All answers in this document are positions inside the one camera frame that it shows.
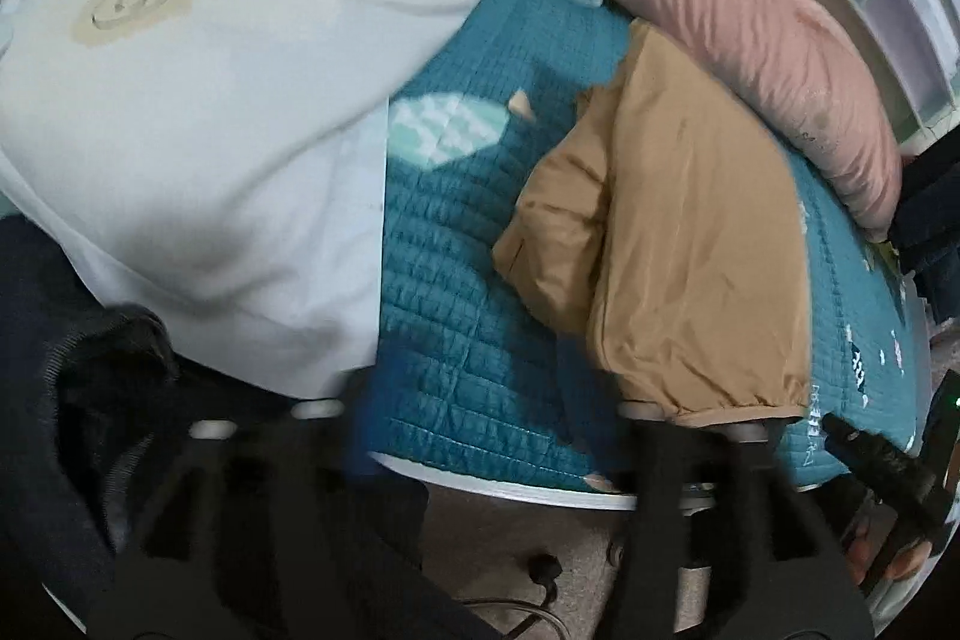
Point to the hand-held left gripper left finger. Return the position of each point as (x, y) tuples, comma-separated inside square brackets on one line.
[(371, 430)]

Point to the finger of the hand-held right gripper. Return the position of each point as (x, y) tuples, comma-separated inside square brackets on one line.
[(877, 456)]

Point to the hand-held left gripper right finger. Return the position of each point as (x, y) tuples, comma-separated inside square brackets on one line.
[(652, 460)]

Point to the tan button-up jacket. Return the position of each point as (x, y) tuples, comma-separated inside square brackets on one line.
[(675, 235)]

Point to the person's right hand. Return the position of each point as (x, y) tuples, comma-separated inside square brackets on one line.
[(862, 550)]

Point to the teal quilted bedspread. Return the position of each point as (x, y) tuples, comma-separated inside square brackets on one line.
[(465, 280)]

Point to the navy and yellow puffer jacket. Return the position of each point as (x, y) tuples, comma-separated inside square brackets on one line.
[(930, 220)]

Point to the dark navy clothing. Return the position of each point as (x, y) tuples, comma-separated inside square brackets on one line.
[(45, 347)]

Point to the white pillow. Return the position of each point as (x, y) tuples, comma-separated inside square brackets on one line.
[(225, 123)]

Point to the lavender bed shelf unit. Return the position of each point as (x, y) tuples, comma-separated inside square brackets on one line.
[(900, 33)]

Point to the pale bunk bed frame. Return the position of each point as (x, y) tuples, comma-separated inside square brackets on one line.
[(525, 488)]

